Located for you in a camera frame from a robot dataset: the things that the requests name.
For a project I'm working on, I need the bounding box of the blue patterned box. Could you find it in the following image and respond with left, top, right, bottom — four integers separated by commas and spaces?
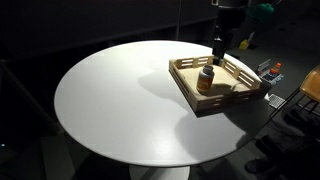
261, 71, 285, 85

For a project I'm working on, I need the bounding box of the metal floor grate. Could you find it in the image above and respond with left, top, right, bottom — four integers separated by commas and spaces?
267, 93, 287, 110

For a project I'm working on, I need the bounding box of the orange bottle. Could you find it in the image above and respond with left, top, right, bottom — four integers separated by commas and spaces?
269, 62, 283, 76

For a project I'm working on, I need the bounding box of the wooden slotted tray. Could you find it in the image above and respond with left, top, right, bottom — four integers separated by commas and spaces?
168, 55, 272, 113

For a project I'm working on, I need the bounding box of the small brown bottle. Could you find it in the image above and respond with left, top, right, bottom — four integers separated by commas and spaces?
196, 64, 215, 94

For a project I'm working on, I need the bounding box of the yellow chair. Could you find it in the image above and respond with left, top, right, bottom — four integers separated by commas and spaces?
299, 64, 320, 103

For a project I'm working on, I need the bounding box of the white table pedestal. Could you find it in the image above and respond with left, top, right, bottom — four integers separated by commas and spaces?
128, 165, 191, 180

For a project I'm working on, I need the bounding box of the green cloth object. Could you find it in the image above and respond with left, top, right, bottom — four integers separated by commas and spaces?
247, 2, 275, 23

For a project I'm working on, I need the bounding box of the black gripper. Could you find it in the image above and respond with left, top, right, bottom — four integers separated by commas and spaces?
212, 5, 248, 66

